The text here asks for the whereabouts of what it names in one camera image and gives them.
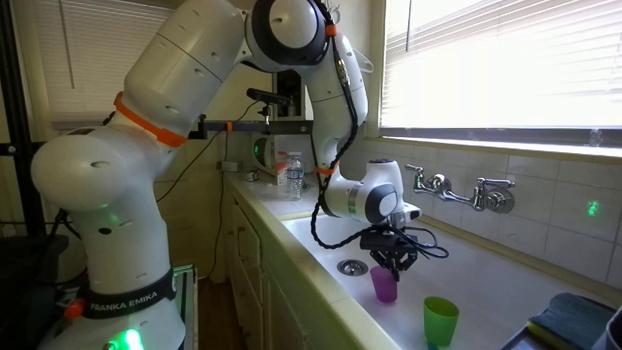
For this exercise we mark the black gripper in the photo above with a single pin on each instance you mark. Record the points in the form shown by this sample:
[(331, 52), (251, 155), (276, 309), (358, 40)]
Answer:
[(387, 241)]

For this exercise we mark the purple plastic cup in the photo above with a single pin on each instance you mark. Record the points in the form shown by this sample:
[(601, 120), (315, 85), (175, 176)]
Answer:
[(383, 285)]

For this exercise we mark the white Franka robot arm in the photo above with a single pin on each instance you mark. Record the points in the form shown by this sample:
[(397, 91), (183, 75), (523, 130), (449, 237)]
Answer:
[(123, 194)]

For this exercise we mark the green plastic cup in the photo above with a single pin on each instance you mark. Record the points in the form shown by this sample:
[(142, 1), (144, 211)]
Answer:
[(440, 320)]

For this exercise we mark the clear water bottle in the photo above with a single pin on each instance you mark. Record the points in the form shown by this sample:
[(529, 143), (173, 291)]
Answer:
[(294, 175)]

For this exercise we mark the metal sink drain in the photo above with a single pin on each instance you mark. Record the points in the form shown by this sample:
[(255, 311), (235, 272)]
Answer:
[(352, 266)]

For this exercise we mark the white sink basin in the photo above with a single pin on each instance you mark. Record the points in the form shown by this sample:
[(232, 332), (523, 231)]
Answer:
[(467, 278)]

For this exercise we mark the cream kitchen cabinet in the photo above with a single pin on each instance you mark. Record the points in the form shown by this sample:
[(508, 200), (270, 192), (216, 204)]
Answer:
[(253, 258)]

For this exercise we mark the green yellow sponge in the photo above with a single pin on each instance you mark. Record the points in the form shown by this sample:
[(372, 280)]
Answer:
[(570, 318)]

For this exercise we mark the white window blind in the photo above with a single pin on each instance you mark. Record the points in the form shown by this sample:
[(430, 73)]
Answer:
[(506, 64), (84, 58)]

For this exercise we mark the grey metal sink caddy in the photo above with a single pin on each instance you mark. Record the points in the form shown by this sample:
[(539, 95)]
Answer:
[(613, 338)]

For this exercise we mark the chrome wall faucet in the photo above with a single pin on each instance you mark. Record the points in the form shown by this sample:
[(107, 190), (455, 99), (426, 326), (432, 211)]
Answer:
[(482, 192)]

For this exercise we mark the black camera on bar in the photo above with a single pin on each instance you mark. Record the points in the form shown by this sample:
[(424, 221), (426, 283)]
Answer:
[(265, 97)]

